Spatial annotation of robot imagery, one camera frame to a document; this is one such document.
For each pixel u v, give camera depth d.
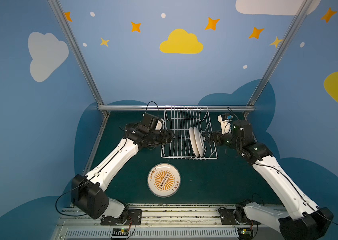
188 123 1.43
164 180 0.86
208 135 0.66
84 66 0.91
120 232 0.73
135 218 0.74
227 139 0.63
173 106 1.15
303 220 0.37
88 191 0.39
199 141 0.88
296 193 0.42
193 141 0.86
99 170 0.43
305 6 0.69
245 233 0.73
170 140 0.68
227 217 0.75
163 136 0.68
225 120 0.64
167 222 0.73
